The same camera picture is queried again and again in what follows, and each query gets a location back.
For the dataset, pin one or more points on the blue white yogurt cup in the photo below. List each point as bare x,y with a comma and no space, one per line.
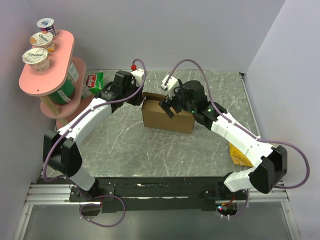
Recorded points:
47,25

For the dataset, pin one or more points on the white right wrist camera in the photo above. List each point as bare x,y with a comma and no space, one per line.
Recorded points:
170,86

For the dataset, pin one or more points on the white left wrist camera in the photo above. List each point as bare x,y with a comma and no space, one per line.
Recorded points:
138,74

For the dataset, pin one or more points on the brown cardboard paper box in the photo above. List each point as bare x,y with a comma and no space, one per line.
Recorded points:
155,117

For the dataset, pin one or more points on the aluminium frame rail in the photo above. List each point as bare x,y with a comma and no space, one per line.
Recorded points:
59,194

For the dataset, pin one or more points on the white green label container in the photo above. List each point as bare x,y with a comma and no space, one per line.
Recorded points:
72,74

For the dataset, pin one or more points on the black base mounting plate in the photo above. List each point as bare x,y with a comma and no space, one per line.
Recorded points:
159,193

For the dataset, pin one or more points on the green cylindrical can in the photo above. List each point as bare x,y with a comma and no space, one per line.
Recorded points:
64,94

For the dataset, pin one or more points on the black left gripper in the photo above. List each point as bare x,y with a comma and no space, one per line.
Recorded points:
133,85

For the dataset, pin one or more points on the orange Chobani yogurt cup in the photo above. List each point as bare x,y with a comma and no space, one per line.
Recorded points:
44,40

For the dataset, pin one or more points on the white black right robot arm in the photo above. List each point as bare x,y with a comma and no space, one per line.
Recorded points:
269,163

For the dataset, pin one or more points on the small electronics board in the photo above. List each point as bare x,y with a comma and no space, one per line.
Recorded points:
227,209

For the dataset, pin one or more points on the yellow Lays chips bag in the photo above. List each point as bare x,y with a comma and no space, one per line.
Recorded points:
238,157

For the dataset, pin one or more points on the white Chobani yogurt cup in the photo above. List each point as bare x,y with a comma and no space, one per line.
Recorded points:
37,58

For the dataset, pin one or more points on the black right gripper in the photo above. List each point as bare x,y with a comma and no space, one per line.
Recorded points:
166,105

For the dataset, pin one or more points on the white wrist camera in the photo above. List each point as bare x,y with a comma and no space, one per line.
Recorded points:
170,86
138,74

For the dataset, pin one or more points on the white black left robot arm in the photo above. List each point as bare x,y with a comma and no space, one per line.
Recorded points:
61,148

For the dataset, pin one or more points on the green red snack bag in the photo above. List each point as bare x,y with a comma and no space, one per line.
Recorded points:
92,84

